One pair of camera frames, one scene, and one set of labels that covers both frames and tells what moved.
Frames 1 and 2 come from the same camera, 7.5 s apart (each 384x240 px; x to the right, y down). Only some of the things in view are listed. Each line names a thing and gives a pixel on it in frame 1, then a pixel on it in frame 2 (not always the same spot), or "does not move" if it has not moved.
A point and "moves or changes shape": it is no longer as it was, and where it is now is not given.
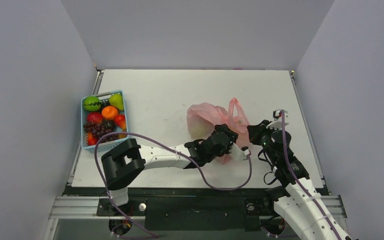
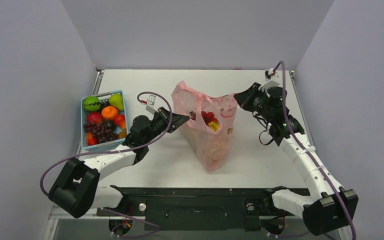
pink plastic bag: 202,118 moves or changes shape
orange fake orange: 109,112 does not move
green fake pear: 116,100 does not move
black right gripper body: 254,133 to 249,98
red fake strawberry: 91,140 does not move
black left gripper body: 233,138 to 158,126
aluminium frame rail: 72,207 does not move
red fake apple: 94,117 does not move
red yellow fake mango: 120,121 does not move
